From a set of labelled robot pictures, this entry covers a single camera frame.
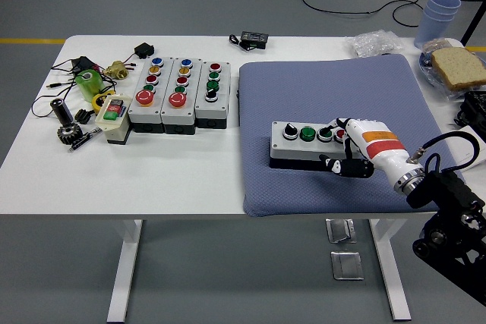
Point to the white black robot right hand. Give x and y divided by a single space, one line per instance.
379 149

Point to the grey four-button control box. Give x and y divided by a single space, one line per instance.
296 149
210 111

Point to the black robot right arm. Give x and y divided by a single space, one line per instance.
440 187

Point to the grey five-button control box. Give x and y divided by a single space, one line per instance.
146 113
178 115

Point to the white paper sheet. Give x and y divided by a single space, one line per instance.
463 153

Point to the open metal floor socket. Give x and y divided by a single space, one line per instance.
339 231

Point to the black mechanical device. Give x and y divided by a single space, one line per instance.
474 107

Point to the blue-grey quilted mat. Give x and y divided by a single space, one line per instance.
296 85

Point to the clear plastic bag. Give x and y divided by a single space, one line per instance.
372 43

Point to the white bread slice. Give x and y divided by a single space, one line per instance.
461 68

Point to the closed metal floor socket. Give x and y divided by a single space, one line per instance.
346 266

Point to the white table leg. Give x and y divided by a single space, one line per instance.
391 271
125 271

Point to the stacked blue plastic cups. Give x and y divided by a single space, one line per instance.
433 20

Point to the black metal stand leg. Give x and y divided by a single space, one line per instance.
472 22

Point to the black digital display module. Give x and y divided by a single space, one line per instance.
254 38

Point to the black servo motor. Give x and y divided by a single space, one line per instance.
144 51

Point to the brass valve fitting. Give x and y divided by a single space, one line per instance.
115 70

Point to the yellow tape roll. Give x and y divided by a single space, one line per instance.
96 102

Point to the green translucent film roll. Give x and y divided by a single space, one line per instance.
89 87

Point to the small black toothed part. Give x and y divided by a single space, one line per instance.
83 116

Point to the slim metal hand tool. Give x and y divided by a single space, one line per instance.
81 142

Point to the black power adapter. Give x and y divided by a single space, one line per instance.
84 64

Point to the large black gear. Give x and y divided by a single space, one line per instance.
69 135

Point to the black metal cylinder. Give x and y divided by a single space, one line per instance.
61 111

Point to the white red-green switch box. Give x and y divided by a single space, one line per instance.
114 130

